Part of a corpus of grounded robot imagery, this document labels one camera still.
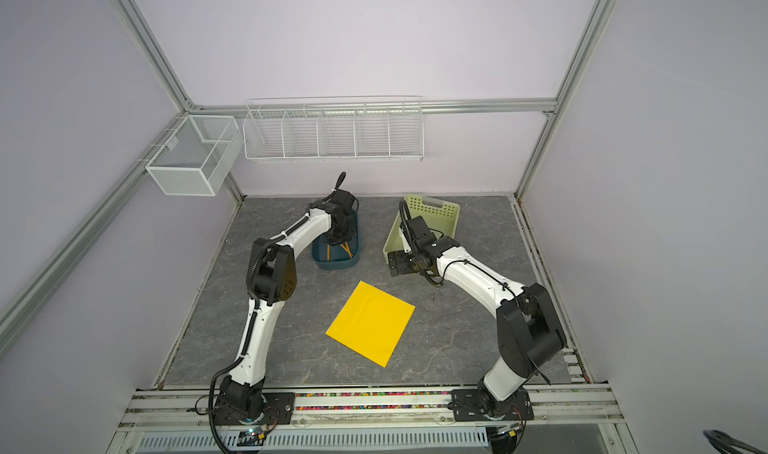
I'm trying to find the white wire shelf rack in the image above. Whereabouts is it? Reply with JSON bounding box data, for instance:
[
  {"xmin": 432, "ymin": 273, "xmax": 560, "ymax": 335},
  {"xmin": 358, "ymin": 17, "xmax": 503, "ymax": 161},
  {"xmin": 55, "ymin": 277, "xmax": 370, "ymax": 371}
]
[{"xmin": 243, "ymin": 96, "xmax": 425, "ymax": 162}]

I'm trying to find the yellow paper napkin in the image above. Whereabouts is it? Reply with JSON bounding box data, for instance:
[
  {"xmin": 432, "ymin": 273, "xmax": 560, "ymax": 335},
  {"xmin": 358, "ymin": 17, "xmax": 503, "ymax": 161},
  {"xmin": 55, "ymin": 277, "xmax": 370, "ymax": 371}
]
[{"xmin": 326, "ymin": 281, "xmax": 415, "ymax": 368}]

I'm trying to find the white vent grille strip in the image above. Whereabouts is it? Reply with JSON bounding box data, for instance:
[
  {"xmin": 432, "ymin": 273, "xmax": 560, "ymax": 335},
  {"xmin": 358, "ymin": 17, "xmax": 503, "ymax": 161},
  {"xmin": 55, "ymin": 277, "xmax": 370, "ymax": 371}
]
[{"xmin": 135, "ymin": 427, "xmax": 490, "ymax": 453}]

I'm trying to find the orange plastic knife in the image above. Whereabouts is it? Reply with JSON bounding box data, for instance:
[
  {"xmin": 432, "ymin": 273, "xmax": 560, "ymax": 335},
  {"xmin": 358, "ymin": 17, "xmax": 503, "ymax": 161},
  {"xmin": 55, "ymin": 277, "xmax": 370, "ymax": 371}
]
[{"xmin": 340, "ymin": 243, "xmax": 353, "ymax": 259}]

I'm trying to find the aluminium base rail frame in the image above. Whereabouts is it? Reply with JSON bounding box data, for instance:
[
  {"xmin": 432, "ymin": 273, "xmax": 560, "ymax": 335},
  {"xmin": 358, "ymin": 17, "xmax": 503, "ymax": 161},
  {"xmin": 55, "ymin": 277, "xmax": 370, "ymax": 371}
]
[{"xmin": 108, "ymin": 384, "xmax": 637, "ymax": 453}]

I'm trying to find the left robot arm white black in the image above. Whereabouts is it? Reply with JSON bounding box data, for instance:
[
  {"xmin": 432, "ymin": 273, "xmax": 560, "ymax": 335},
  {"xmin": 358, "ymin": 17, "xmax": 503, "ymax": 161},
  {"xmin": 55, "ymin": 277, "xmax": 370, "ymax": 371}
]
[{"xmin": 207, "ymin": 187, "xmax": 358, "ymax": 423}]

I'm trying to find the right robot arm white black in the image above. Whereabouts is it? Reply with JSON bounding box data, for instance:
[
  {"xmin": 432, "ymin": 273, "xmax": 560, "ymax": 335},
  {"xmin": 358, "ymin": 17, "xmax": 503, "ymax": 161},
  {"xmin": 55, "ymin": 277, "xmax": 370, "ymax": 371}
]
[{"xmin": 387, "ymin": 204, "xmax": 567, "ymax": 420}]

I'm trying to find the black cable bottom right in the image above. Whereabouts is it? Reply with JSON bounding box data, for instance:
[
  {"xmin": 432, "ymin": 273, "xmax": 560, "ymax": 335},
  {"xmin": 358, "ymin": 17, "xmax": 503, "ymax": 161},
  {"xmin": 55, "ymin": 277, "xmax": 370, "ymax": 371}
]
[{"xmin": 703, "ymin": 429, "xmax": 766, "ymax": 454}]

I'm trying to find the light green perforated basket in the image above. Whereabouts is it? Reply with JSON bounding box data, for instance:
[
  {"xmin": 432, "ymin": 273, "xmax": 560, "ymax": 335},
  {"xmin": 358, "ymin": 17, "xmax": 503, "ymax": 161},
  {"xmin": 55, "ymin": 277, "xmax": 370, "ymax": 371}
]
[{"xmin": 382, "ymin": 194, "xmax": 461, "ymax": 260}]

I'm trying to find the dark teal plastic tub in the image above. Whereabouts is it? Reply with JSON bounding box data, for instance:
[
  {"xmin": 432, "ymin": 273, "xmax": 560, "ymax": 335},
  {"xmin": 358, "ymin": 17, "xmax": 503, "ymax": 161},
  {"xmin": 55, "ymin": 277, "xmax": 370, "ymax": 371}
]
[{"xmin": 311, "ymin": 214, "xmax": 361, "ymax": 271}]

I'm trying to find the white mesh box basket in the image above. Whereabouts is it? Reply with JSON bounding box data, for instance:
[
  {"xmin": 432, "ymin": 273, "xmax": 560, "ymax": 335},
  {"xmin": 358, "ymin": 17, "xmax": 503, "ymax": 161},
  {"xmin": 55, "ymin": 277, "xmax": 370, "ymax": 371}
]
[{"xmin": 145, "ymin": 115, "xmax": 244, "ymax": 197}]

